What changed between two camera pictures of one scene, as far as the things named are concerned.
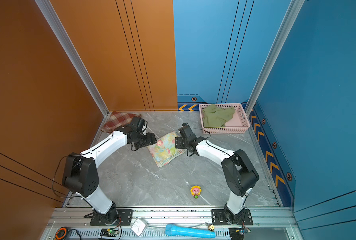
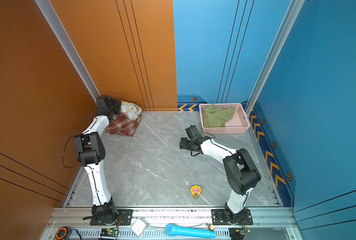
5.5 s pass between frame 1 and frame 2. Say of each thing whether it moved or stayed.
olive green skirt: stayed
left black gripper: moved
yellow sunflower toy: stayed
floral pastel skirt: moved
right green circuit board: stayed
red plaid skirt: stayed
